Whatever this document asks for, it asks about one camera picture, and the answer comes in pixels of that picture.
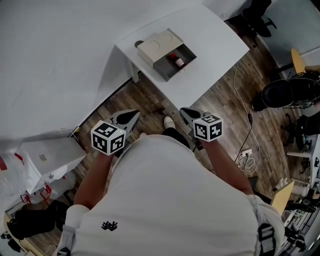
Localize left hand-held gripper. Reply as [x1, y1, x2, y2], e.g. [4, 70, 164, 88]
[90, 109, 141, 157]

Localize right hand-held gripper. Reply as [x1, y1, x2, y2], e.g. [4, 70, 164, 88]
[179, 107, 224, 151]

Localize small red object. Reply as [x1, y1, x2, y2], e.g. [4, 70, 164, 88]
[169, 52, 187, 69]

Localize beige drawer box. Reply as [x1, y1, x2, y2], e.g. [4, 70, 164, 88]
[136, 27, 199, 82]

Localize person's right forearm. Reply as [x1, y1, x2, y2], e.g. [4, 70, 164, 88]
[200, 140, 255, 196]

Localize person's left forearm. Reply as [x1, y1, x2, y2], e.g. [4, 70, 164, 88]
[73, 149, 114, 210]

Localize white cardboard box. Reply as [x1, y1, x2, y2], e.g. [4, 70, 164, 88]
[20, 137, 88, 195]

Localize person's white right shoe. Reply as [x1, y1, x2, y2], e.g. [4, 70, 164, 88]
[163, 115, 178, 131]

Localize person's black shorts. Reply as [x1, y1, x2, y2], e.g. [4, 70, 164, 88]
[161, 126, 192, 151]

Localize white table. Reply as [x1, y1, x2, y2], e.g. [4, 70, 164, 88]
[114, 4, 251, 111]

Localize person's white shirt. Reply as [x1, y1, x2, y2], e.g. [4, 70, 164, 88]
[56, 133, 286, 256]

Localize black office chair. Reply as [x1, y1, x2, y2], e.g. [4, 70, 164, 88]
[240, 0, 278, 39]
[6, 199, 69, 241]

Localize yellow wooden desk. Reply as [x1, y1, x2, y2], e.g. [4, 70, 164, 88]
[290, 48, 308, 74]

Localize light wooden board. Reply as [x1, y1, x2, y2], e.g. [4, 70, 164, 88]
[270, 179, 296, 216]

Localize black power adapter cable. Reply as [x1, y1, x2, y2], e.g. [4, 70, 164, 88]
[234, 103, 254, 161]

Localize white floor cable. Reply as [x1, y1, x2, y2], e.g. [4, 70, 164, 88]
[233, 61, 262, 175]

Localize grey shoulder strap buckle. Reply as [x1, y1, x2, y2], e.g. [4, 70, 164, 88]
[257, 222, 277, 254]

